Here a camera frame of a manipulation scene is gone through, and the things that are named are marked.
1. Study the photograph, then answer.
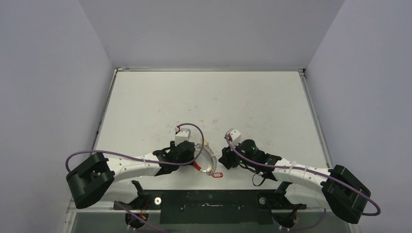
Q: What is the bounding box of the steel key organizer ring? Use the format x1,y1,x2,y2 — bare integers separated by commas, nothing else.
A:
192,139,218,176

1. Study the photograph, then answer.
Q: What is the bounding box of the red key tag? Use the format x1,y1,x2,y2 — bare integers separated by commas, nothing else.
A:
212,172,223,178

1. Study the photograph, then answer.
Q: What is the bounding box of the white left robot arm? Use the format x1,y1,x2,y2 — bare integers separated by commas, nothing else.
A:
65,140,201,209

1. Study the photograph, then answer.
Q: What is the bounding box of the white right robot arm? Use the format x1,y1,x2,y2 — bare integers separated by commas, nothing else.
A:
218,139,371,224

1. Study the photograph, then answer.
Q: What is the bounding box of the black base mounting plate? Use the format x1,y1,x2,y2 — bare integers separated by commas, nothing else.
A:
122,189,307,225

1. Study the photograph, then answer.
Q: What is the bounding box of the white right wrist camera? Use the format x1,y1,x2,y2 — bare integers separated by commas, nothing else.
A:
225,128,241,147

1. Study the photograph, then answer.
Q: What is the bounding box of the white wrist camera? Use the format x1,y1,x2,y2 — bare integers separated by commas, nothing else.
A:
225,128,241,147
174,127,191,145

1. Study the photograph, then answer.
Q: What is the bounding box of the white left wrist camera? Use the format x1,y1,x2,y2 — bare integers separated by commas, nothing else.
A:
174,127,191,145

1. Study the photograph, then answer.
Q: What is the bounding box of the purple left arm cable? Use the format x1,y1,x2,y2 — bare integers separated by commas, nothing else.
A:
65,122,206,174

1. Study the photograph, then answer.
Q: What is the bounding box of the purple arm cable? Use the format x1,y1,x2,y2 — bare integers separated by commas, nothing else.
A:
65,122,206,174
224,135,382,216

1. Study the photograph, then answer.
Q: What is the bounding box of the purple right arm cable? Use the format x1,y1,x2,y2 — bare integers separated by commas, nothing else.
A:
224,135,382,216

